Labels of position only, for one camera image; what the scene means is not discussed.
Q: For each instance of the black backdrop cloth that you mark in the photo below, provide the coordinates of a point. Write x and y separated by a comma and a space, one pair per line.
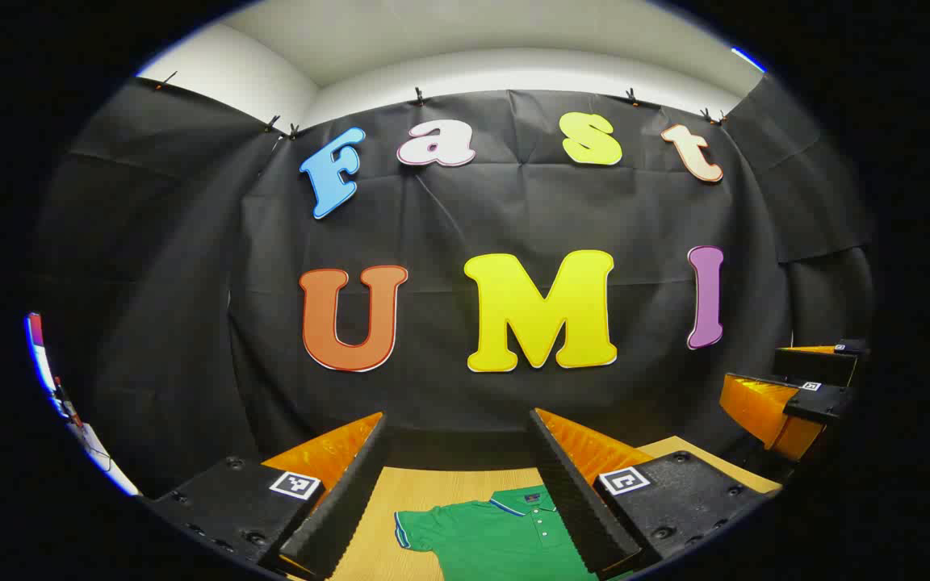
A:
190, 282

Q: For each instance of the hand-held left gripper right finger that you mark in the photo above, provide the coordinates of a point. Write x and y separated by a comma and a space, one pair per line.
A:
574, 500

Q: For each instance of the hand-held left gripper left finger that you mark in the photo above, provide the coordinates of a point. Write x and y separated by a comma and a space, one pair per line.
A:
344, 508

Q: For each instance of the row of black cloth clips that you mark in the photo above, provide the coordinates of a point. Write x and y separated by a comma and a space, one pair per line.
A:
418, 98

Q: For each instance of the green T-shirt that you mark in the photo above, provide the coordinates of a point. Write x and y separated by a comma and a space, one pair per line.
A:
497, 541

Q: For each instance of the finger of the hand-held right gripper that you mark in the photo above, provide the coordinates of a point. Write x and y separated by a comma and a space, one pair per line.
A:
820, 402
816, 365

